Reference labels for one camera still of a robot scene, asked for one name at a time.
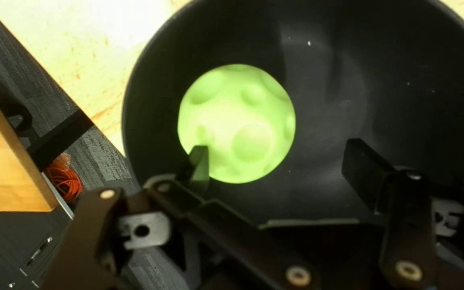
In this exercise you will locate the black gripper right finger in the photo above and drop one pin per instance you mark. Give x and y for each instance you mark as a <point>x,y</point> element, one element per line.
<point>408,256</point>

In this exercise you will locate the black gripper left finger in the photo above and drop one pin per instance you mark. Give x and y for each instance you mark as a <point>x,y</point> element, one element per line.
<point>212,244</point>

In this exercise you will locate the light green toy cabbage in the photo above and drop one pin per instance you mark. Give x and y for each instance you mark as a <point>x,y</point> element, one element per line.
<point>246,119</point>

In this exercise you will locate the black bowl right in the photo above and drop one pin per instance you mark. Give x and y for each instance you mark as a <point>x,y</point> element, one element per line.
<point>386,70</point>

